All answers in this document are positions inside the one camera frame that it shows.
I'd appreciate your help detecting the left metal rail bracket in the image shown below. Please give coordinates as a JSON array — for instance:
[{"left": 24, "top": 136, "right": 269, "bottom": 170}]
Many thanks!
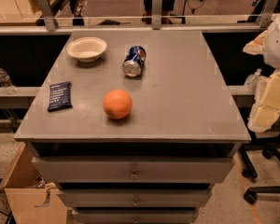
[{"left": 36, "top": 0, "right": 56, "bottom": 32}]

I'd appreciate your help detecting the blue pepsi can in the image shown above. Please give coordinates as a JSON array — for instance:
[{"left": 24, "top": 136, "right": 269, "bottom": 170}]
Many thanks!
[{"left": 122, "top": 46, "right": 147, "bottom": 77}]

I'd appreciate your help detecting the black office chair base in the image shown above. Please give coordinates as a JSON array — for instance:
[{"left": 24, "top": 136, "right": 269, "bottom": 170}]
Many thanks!
[{"left": 239, "top": 133, "right": 280, "bottom": 205}]

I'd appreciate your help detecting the middle metal rail bracket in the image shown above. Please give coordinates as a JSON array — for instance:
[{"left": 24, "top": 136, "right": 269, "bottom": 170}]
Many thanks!
[{"left": 151, "top": 0, "right": 162, "bottom": 30}]

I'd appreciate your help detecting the grey drawer cabinet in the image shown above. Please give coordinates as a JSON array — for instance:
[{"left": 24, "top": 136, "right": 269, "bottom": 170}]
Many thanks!
[{"left": 16, "top": 30, "right": 249, "bottom": 224}]

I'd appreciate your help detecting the right metal rail bracket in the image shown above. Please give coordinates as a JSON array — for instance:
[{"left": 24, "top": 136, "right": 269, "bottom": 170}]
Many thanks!
[{"left": 258, "top": 0, "right": 278, "bottom": 28}]

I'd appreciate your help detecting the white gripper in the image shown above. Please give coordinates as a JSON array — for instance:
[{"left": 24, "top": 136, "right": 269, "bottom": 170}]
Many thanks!
[{"left": 243, "top": 14, "right": 280, "bottom": 133}]

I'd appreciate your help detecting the cardboard box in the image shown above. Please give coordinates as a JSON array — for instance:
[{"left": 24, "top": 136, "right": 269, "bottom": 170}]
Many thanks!
[{"left": 0, "top": 143, "right": 67, "bottom": 224}]

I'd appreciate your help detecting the clear sanitizer bottle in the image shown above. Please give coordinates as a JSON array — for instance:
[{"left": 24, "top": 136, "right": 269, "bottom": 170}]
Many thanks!
[{"left": 243, "top": 69, "right": 261, "bottom": 93}]

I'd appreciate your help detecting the dark blue snack packet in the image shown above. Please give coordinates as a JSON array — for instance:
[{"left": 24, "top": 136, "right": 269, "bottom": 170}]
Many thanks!
[{"left": 48, "top": 81, "right": 72, "bottom": 112}]

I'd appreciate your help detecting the metal rail bracket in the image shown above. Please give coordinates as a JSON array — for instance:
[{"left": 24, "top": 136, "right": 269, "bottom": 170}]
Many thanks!
[
  {"left": 258, "top": 0, "right": 278, "bottom": 28},
  {"left": 36, "top": 0, "right": 56, "bottom": 32},
  {"left": 151, "top": 0, "right": 162, "bottom": 30}
]

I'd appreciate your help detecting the white bowl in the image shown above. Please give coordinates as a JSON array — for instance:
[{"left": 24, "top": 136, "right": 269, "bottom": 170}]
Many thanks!
[{"left": 65, "top": 37, "right": 107, "bottom": 63}]

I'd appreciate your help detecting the clear plastic water bottle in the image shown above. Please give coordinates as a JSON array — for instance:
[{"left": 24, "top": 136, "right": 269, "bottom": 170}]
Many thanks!
[{"left": 0, "top": 67, "right": 18, "bottom": 94}]

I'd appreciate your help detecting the orange fruit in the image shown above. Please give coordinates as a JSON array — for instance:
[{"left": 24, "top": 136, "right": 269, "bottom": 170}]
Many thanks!
[{"left": 103, "top": 90, "right": 133, "bottom": 119}]

